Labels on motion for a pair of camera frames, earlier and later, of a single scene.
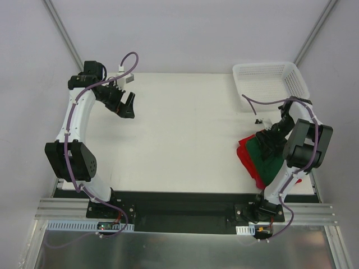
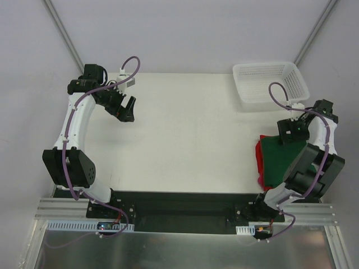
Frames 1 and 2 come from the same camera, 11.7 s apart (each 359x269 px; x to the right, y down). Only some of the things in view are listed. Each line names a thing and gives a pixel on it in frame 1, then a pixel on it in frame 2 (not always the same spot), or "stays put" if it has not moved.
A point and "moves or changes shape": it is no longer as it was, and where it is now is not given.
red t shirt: [246, 158] → [258, 149]
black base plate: [184, 211] stays put
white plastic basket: [266, 82] stays put
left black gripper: [120, 100] stays put
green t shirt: [267, 168] moves or changes shape
